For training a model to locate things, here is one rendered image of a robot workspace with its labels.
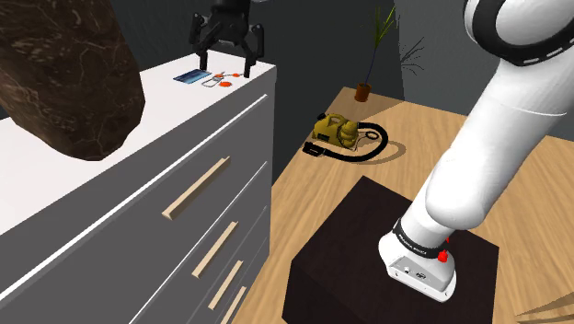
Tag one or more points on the dark brown marbled object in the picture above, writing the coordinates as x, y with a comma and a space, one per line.
67, 76

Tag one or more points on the blue flat phone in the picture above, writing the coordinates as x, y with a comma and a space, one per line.
192, 77

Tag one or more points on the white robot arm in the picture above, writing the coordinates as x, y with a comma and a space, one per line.
484, 152

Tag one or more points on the potted plant brown pot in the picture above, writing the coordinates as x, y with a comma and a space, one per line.
362, 92

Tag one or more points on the grey chest of drawers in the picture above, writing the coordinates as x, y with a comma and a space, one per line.
134, 215

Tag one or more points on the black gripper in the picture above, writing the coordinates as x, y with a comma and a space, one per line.
229, 20

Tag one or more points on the dark robot stand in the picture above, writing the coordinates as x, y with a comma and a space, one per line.
350, 251

